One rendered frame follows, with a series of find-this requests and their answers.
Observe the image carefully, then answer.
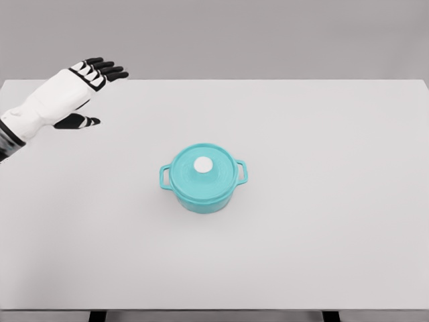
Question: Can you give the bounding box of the teal pot lid white knob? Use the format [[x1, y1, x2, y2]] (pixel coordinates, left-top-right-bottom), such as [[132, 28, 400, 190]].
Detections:
[[168, 143, 240, 202]]

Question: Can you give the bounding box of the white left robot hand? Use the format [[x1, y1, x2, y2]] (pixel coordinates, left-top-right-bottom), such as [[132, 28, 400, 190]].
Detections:
[[25, 57, 130, 130]]

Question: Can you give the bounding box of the teal pot with handles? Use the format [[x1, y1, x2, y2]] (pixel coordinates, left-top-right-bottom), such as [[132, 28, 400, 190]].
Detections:
[[158, 159, 249, 214]]

